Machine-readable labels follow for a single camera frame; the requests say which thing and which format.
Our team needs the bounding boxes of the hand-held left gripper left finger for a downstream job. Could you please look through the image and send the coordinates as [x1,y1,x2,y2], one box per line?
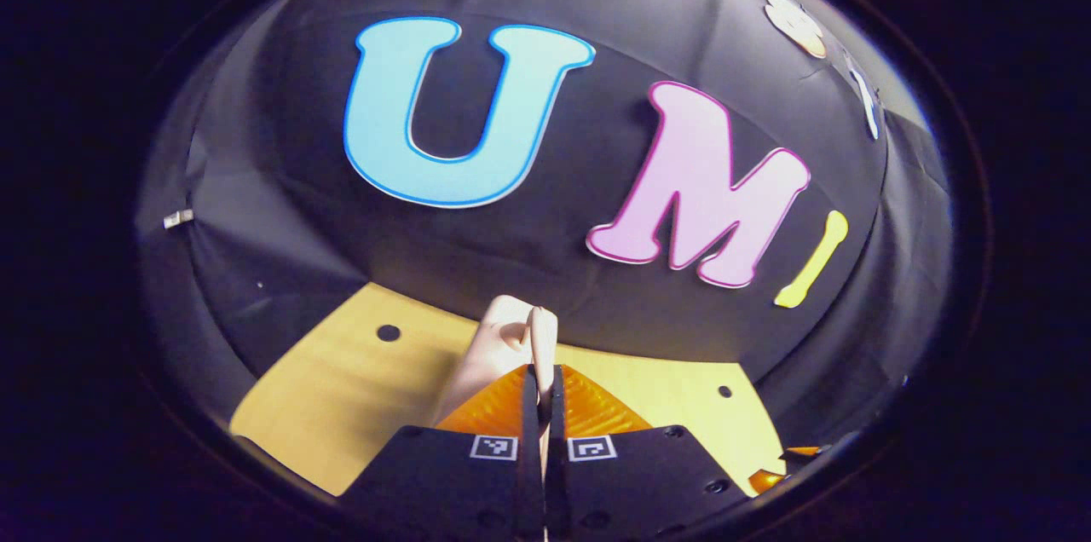
[341,365,544,539]

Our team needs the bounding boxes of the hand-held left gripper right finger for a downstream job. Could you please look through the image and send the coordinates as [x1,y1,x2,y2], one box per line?
[545,365,751,539]

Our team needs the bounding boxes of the pink suitcase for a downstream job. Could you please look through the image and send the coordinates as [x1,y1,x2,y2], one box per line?
[435,295,560,425]

